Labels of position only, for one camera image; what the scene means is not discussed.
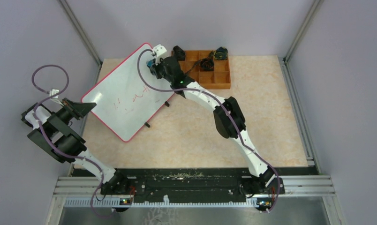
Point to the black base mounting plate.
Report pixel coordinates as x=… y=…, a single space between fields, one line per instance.
x=192 y=185

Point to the aluminium right corner post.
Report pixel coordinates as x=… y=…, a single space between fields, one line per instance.
x=316 y=4

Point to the orange wooden compartment tray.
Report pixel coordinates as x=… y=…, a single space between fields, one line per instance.
x=215 y=80

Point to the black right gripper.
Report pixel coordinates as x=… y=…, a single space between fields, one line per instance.
x=154 y=69

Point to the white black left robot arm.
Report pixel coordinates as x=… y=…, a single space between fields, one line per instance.
x=52 y=133

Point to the aluminium corner post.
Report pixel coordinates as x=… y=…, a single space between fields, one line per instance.
x=316 y=4
x=86 y=41

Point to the black rolled cloth left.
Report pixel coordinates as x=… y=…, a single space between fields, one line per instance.
x=179 y=53

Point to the aluminium left corner post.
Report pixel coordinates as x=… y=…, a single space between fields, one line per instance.
x=86 y=41

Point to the white whiteboard with red rim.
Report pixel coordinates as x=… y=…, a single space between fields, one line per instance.
x=128 y=96

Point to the dark rolled cloth right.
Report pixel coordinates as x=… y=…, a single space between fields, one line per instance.
x=220 y=54

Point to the blue eraser sponge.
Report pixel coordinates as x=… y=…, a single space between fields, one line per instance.
x=150 y=64

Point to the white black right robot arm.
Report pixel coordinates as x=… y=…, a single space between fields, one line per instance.
x=228 y=117

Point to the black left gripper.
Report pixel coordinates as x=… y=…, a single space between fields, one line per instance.
x=78 y=110

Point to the dark patterned long cloth strip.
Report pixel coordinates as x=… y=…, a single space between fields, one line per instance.
x=206 y=64

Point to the aluminium front frame rail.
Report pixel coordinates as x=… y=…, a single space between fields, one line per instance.
x=82 y=191

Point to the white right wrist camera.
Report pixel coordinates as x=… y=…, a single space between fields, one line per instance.
x=159 y=52

